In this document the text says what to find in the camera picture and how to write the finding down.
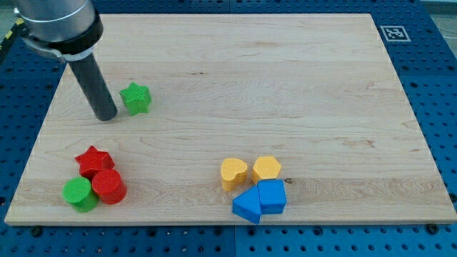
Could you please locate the green star block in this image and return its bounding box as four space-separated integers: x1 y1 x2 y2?
119 82 151 116

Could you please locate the white fiducial marker tag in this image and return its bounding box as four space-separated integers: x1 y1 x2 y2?
381 25 411 42

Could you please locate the wooden board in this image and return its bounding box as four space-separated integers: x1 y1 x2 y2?
5 14 456 226

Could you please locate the red cylinder block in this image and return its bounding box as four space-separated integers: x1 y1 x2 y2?
91 169 127 205

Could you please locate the green cylinder block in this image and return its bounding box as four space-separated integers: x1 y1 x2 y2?
62 177 99 213

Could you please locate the blue cube block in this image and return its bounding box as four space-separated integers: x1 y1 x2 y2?
257 179 287 214

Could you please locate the blue triangle block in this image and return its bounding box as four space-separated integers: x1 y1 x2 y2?
232 186 262 224

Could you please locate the yellow hexagon block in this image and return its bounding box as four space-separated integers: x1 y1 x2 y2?
251 156 282 184

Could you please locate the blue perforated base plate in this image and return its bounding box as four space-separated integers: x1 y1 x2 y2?
1 0 456 256

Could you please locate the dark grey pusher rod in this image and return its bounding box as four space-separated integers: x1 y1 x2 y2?
69 53 117 121

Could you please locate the red star block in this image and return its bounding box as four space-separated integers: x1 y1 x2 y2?
74 146 115 181

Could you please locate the yellow heart block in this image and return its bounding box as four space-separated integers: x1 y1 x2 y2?
220 158 248 191

